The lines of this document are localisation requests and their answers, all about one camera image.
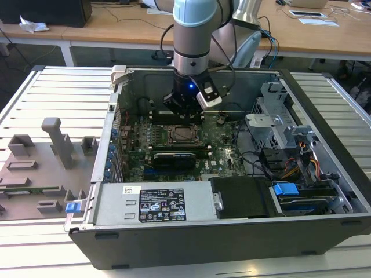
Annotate white paper sheet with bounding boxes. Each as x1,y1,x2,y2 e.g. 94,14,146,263
300,17,340,27

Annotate metal socket cover frame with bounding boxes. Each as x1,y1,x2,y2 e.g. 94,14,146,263
168,125,203,145

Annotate blue cable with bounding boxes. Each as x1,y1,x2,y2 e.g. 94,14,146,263
260,28,281,69

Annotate grey parts rack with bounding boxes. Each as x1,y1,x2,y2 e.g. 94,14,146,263
0,116,101,222

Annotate silver power supply unit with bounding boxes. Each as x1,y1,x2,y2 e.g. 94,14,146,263
92,181,217,228

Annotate silver metal drive cage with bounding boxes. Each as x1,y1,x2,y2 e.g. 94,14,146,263
245,82,293,152

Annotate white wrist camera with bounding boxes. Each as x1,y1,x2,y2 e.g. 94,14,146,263
196,82,223,110

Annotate white framed flat device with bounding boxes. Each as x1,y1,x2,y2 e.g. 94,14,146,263
289,10,328,18

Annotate silver metal handle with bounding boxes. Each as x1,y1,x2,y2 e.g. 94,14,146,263
212,191,225,211

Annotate hard disk in blue carrier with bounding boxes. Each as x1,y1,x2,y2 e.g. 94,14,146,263
272,181,340,217

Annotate black open PC case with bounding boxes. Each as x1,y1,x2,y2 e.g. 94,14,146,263
64,65,371,270

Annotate CPU socket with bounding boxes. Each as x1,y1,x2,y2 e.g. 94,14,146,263
165,124,205,146

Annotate green RAM stick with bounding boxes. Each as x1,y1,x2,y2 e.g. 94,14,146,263
0,186,60,196

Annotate green motherboard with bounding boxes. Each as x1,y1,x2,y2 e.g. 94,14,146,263
117,111,250,184

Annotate black graphics card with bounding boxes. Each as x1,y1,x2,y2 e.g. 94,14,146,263
152,152,197,171

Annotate thin red black wire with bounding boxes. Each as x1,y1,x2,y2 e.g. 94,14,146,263
120,109,130,131

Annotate grey case latch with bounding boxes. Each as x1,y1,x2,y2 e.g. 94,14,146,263
111,65,129,85

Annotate orange yellow power wires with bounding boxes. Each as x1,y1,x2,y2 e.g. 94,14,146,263
285,156,319,180

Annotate black box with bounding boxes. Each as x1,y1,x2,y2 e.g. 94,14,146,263
0,0,93,28

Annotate silver laptop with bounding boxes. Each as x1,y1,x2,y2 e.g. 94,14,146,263
285,0,330,9

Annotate black power connector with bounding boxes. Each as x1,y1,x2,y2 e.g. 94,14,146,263
260,149,286,174

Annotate wooden desk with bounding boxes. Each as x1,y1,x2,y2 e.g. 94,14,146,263
62,0,371,63
0,17,76,67

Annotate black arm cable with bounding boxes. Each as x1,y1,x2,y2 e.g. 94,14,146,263
210,0,237,99

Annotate crumpled white paper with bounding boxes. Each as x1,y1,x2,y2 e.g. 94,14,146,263
19,14,50,32

